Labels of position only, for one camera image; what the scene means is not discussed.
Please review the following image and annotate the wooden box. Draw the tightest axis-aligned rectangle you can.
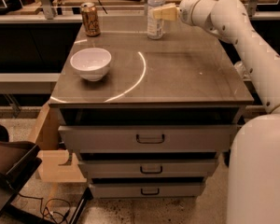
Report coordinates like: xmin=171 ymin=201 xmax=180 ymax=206
xmin=28 ymin=104 xmax=86 ymax=183

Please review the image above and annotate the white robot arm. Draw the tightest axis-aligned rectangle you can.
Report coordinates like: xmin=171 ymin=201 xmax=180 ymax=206
xmin=149 ymin=0 xmax=280 ymax=224

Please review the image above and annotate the small clear bottle left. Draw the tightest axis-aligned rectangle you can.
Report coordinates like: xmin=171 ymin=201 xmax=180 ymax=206
xmin=234 ymin=61 xmax=248 ymax=78

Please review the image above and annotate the top grey drawer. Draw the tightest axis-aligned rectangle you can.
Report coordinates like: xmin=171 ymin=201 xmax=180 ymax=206
xmin=59 ymin=125 xmax=237 ymax=153

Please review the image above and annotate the grey drawer cabinet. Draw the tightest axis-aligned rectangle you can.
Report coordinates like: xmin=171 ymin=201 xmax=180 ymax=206
xmin=48 ymin=14 xmax=255 ymax=200

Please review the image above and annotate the dark brown chair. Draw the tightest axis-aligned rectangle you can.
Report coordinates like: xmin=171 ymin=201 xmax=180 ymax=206
xmin=0 ymin=124 xmax=41 ymax=216

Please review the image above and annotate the clear plastic water bottle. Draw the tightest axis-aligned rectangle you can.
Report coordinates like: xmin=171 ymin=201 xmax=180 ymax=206
xmin=147 ymin=0 xmax=165 ymax=39

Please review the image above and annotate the grey drawer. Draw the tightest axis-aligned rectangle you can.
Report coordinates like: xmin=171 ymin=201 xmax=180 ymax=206
xmin=78 ymin=160 xmax=217 ymax=179
xmin=90 ymin=183 xmax=205 ymax=199
xmin=59 ymin=125 xmax=237 ymax=153

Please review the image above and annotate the bottom grey drawer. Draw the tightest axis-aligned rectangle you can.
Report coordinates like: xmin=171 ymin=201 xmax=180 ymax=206
xmin=90 ymin=183 xmax=205 ymax=199

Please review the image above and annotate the middle grey drawer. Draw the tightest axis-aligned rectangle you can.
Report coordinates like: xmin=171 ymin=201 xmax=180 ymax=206
xmin=78 ymin=160 xmax=217 ymax=179

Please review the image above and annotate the gold drink can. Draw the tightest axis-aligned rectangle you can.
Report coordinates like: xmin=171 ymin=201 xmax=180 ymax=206
xmin=80 ymin=2 xmax=101 ymax=36

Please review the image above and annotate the black floor cable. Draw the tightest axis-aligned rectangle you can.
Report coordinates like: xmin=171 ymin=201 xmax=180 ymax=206
xmin=18 ymin=192 xmax=72 ymax=224

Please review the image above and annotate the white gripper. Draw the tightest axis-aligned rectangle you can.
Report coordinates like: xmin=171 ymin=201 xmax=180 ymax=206
xmin=152 ymin=0 xmax=216 ymax=26

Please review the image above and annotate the white bowl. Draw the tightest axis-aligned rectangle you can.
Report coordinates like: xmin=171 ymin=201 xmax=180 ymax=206
xmin=70 ymin=48 xmax=112 ymax=81

